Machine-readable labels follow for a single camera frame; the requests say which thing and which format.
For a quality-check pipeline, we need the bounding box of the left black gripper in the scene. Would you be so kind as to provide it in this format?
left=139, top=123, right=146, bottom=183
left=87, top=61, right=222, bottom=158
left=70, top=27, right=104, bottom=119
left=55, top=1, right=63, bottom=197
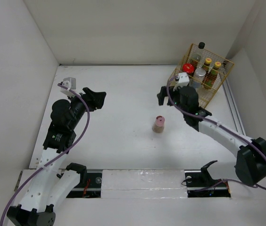
left=67, top=88, right=105, bottom=129

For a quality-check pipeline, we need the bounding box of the pink-cap spice jar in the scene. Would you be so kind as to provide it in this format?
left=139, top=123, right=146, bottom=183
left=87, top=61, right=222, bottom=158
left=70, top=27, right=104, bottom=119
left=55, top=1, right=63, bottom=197
left=152, top=115, right=165, bottom=133

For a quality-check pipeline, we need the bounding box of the red-cap dark sauce jar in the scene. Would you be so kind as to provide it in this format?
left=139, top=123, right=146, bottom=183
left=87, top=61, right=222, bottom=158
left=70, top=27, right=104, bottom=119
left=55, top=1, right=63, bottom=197
left=182, top=63, right=195, bottom=77

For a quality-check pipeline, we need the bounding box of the silver-cap blue-label shaker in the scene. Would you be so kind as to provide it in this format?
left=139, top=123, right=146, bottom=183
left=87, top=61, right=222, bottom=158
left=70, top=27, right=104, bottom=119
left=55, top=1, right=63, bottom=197
left=191, top=68, right=206, bottom=89

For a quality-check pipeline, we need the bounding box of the yellow-cap sauce bottle front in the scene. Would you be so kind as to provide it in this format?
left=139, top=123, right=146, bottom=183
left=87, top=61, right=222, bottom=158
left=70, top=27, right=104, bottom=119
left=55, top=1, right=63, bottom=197
left=203, top=61, right=221, bottom=89

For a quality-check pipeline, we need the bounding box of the yellow-cap sauce bottle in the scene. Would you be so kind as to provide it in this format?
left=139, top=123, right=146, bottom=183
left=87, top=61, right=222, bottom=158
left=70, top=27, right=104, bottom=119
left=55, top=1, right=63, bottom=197
left=203, top=61, right=221, bottom=89
left=202, top=57, right=212, bottom=75

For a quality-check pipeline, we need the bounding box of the tall black-cap glass bottle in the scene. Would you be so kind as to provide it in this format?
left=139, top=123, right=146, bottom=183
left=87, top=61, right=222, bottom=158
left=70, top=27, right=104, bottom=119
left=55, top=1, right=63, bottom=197
left=190, top=42, right=205, bottom=70

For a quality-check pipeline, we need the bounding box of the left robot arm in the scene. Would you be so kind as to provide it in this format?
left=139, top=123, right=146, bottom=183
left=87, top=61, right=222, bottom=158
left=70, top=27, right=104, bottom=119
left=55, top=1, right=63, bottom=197
left=5, top=85, right=106, bottom=226

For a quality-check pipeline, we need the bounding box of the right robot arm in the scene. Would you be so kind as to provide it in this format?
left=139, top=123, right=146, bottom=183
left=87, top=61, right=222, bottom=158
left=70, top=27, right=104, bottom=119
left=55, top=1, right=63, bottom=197
left=157, top=86, right=266, bottom=186

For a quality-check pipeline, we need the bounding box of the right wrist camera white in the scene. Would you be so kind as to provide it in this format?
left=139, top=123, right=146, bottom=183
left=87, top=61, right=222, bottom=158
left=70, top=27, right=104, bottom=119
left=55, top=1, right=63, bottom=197
left=173, top=72, right=190, bottom=91

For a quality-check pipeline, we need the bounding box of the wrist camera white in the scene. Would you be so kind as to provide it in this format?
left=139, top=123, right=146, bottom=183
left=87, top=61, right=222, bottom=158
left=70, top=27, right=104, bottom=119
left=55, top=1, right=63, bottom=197
left=173, top=72, right=190, bottom=91
left=60, top=77, right=76, bottom=97

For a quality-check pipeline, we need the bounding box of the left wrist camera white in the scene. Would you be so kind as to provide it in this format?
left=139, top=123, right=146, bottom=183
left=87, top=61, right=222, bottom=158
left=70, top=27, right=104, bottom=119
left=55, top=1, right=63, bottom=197
left=60, top=77, right=76, bottom=97

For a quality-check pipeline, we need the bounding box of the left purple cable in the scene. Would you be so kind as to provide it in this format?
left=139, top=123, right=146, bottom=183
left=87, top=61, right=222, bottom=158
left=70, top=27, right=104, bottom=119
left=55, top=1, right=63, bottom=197
left=0, top=82, right=91, bottom=226

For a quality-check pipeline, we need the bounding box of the purple cable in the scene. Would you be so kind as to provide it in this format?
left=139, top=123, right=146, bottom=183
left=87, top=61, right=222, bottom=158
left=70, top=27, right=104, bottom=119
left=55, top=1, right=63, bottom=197
left=166, top=75, right=266, bottom=191
left=0, top=82, right=91, bottom=226

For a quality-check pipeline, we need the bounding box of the yellow wire basket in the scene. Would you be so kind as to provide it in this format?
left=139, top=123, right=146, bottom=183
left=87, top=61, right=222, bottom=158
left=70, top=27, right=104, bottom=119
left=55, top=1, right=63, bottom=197
left=170, top=42, right=234, bottom=108

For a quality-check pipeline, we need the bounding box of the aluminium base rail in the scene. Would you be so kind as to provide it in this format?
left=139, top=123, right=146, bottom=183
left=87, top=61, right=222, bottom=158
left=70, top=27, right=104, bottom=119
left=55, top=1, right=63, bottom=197
left=67, top=169, right=231, bottom=199

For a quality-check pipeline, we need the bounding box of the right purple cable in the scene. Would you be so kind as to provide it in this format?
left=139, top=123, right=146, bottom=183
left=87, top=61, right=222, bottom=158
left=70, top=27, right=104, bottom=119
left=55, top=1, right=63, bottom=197
left=166, top=75, right=266, bottom=191

